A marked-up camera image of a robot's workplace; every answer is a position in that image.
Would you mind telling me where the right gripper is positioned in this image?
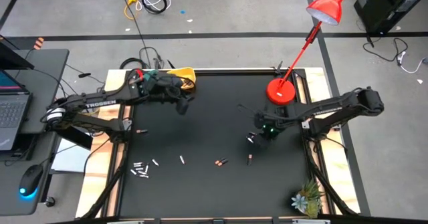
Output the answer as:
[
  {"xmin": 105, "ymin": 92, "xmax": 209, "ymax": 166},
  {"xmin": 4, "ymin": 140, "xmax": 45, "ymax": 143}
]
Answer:
[{"xmin": 246, "ymin": 108, "xmax": 288, "ymax": 148}]

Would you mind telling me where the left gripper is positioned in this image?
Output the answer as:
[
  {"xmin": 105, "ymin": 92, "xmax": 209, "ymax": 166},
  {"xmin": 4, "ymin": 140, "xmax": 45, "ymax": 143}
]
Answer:
[{"xmin": 146, "ymin": 78, "xmax": 195, "ymax": 116}]

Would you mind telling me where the yellow plastic bin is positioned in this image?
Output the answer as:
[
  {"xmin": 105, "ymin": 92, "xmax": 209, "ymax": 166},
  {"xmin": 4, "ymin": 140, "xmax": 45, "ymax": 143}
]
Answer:
[{"xmin": 166, "ymin": 66, "xmax": 197, "ymax": 92}]

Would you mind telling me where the red desk lamp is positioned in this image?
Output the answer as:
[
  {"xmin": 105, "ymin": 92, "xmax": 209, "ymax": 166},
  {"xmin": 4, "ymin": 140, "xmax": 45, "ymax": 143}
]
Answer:
[{"xmin": 265, "ymin": 0, "xmax": 352, "ymax": 106}]

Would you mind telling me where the small succulent plant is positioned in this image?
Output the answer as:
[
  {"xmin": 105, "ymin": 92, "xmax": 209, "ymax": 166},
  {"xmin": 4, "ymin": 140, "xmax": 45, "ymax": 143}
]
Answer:
[{"xmin": 290, "ymin": 179, "xmax": 326, "ymax": 219}]

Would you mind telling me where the black computer desk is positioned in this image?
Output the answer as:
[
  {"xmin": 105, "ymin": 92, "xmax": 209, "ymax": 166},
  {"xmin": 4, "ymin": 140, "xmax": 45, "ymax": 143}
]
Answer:
[{"xmin": 0, "ymin": 48, "xmax": 70, "ymax": 217}]

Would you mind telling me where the black computer mouse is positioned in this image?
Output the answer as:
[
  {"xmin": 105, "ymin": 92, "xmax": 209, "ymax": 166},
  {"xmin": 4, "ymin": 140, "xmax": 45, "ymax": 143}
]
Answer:
[{"xmin": 19, "ymin": 164, "xmax": 44, "ymax": 198}]

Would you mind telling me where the dark laptop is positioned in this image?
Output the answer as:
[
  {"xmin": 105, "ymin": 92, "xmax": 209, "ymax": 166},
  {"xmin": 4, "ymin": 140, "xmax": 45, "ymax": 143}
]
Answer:
[{"xmin": 0, "ymin": 68, "xmax": 33, "ymax": 151}]

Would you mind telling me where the black computer tower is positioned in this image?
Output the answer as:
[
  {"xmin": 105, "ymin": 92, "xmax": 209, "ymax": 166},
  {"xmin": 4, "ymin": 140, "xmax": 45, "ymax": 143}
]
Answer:
[{"xmin": 353, "ymin": 0, "xmax": 428, "ymax": 35}]

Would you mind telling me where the black desk monitor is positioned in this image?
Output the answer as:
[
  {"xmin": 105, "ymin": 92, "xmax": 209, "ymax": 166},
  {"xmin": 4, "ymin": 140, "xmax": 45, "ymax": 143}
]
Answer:
[{"xmin": 0, "ymin": 35, "xmax": 34, "ymax": 70}]

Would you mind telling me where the black aluminium table frame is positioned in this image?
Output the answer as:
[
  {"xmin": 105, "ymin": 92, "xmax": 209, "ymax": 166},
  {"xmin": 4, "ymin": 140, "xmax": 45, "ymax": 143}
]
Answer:
[{"xmin": 80, "ymin": 68, "xmax": 360, "ymax": 224}]

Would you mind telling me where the black cable loop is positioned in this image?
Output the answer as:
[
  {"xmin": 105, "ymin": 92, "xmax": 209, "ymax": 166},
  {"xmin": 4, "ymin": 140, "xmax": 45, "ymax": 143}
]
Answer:
[{"xmin": 119, "ymin": 57, "xmax": 150, "ymax": 70}]

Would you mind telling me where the coiled black cable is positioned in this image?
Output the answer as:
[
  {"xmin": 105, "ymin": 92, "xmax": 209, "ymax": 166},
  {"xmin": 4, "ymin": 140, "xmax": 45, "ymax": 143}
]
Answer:
[{"xmin": 141, "ymin": 0, "xmax": 168, "ymax": 15}]

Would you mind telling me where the black floor cable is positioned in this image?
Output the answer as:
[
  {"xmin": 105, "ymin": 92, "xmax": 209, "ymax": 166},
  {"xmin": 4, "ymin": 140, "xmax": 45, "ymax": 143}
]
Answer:
[{"xmin": 362, "ymin": 37, "xmax": 409, "ymax": 63}]

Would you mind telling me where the white cable with plug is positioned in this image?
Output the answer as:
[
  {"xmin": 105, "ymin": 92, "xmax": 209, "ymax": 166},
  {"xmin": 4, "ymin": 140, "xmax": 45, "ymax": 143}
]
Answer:
[{"xmin": 397, "ymin": 51, "xmax": 428, "ymax": 74}]

